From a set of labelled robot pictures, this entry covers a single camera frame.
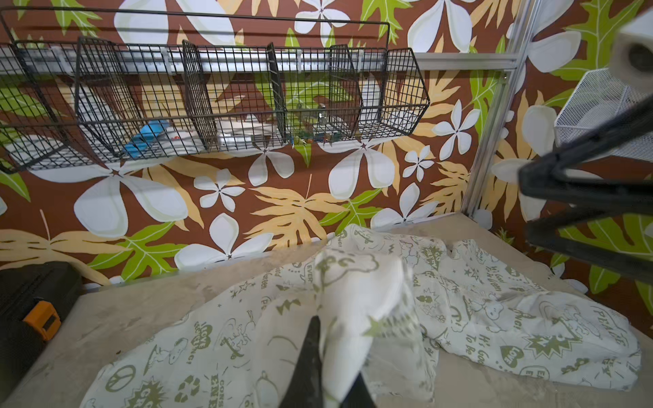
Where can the black tool case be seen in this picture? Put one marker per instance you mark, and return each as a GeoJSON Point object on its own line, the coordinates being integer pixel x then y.
{"type": "Point", "coordinates": [35, 300]}

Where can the black wire wall basket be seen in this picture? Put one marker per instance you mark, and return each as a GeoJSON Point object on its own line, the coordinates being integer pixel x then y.
{"type": "Point", "coordinates": [78, 83]}

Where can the blue item in basket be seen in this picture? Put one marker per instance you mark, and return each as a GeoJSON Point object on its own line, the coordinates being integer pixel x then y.
{"type": "Point", "coordinates": [146, 138]}

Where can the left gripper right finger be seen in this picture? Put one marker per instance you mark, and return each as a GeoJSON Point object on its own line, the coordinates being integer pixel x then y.
{"type": "Point", "coordinates": [358, 396]}

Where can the white tape roll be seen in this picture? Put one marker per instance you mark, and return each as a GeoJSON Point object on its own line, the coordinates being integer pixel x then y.
{"type": "Point", "coordinates": [235, 136]}

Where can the white green printed jacket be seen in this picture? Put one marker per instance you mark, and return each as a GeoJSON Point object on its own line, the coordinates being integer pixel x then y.
{"type": "Point", "coordinates": [388, 305]}

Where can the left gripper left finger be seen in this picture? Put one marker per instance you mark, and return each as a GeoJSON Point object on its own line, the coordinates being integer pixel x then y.
{"type": "Point", "coordinates": [304, 389]}

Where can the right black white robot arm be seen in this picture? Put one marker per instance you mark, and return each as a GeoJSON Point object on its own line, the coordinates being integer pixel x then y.
{"type": "Point", "coordinates": [631, 63]}

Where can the white mesh basket right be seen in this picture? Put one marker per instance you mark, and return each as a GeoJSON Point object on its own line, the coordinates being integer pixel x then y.
{"type": "Point", "coordinates": [597, 98]}

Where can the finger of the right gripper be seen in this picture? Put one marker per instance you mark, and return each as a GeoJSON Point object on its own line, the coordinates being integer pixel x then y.
{"type": "Point", "coordinates": [608, 163]}
{"type": "Point", "coordinates": [621, 243]}

